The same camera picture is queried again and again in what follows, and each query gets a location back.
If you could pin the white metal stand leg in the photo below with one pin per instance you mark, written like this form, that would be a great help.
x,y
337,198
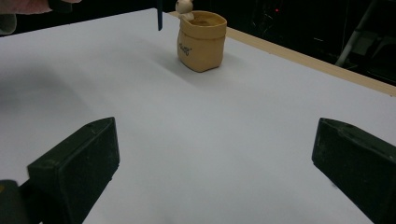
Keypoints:
x,y
355,34

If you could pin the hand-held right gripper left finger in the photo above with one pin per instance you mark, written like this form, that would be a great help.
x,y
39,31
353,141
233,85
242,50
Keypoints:
x,y
79,161

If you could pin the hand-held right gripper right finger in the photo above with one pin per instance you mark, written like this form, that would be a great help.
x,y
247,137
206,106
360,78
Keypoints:
x,y
358,161

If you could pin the tan bag-shaped pen holder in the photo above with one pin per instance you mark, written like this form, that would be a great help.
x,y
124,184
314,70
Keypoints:
x,y
202,43

